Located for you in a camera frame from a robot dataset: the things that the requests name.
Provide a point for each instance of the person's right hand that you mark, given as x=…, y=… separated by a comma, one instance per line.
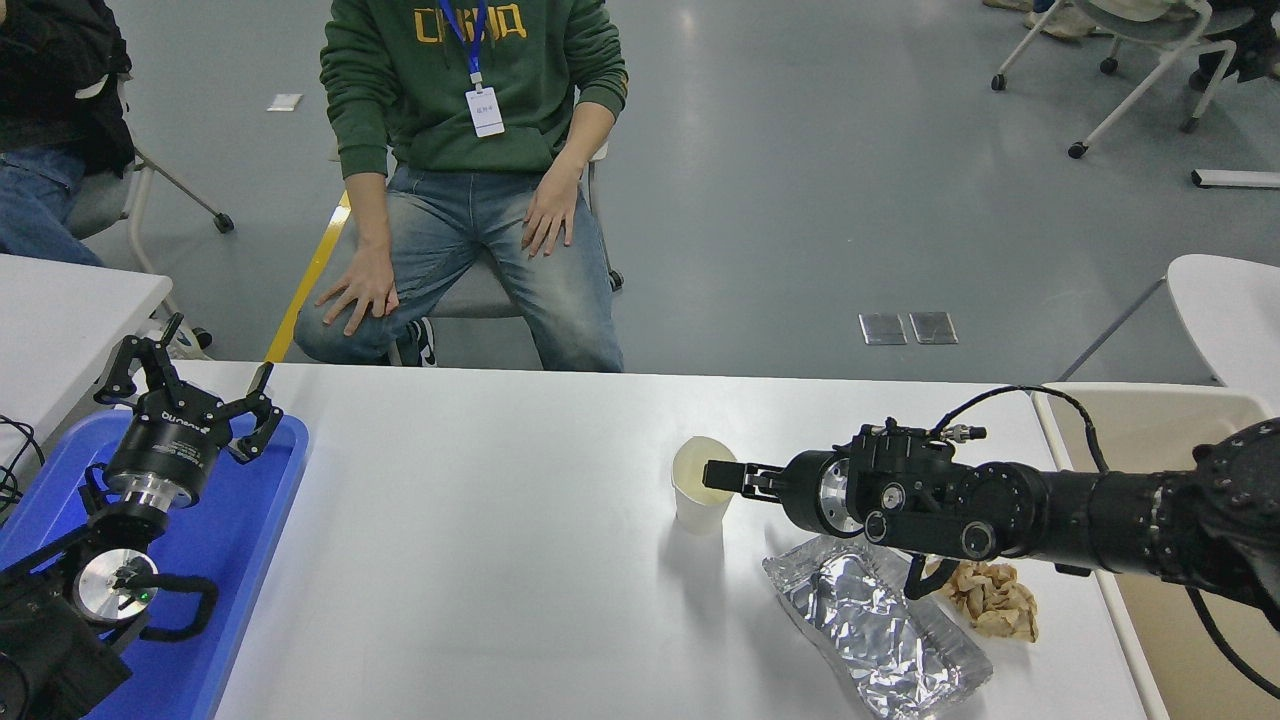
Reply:
x=362, y=285

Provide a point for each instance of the white paper cup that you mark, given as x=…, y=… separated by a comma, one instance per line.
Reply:
x=698, y=515

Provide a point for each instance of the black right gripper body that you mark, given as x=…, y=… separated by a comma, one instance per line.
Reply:
x=803, y=490

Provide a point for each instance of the white flat bar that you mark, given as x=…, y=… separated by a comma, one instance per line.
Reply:
x=1235, y=178

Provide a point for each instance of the large pale bin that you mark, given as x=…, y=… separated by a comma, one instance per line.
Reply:
x=1170, y=430

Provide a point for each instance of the white side table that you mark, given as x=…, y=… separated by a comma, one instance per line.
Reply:
x=60, y=320

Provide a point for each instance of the person's left forearm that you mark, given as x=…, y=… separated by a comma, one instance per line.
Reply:
x=580, y=140

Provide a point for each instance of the grey seat chair white frame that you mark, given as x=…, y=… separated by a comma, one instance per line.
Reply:
x=1160, y=30

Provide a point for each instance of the tan paper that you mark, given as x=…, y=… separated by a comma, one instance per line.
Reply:
x=1000, y=605

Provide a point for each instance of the white framed wheeled chair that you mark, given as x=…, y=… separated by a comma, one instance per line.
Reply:
x=480, y=295

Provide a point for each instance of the silver foil tray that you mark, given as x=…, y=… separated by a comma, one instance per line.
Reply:
x=870, y=630

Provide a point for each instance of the grey chair with white legs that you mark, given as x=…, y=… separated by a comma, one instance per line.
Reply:
x=100, y=205

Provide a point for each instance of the silver floor outlet plate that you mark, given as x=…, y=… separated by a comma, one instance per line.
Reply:
x=934, y=328
x=883, y=329

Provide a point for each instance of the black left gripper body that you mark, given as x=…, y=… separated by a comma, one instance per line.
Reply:
x=165, y=445

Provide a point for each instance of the blue plastic tray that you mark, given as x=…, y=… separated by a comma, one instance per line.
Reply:
x=240, y=540

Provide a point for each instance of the person's right forearm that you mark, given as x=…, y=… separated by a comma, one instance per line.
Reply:
x=368, y=210

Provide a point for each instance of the white chair with grey leg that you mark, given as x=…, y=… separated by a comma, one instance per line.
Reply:
x=1230, y=310

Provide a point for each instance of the person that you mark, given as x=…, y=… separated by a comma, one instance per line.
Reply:
x=1065, y=22
x=1250, y=50
x=400, y=60
x=50, y=80

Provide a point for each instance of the person's left hand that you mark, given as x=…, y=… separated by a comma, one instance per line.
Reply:
x=550, y=212

